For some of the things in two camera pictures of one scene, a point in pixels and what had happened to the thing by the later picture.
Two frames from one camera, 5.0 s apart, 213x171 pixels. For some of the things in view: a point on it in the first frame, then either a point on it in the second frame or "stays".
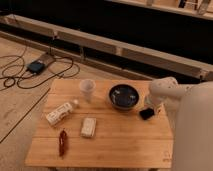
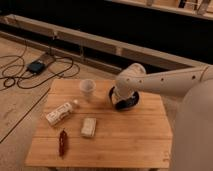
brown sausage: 62,137 stays
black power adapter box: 35,67 stays
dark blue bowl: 123,96 stays
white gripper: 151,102 -> 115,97
